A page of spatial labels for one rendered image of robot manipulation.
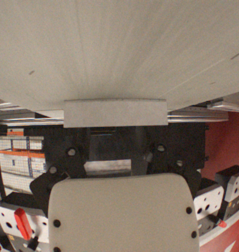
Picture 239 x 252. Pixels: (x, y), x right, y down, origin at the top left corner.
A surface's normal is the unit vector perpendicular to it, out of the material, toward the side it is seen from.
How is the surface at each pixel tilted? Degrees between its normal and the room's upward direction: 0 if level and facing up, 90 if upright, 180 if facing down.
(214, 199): 90
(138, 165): 90
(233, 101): 90
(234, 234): 90
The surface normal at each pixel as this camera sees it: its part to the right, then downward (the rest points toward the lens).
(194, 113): 0.16, -0.04
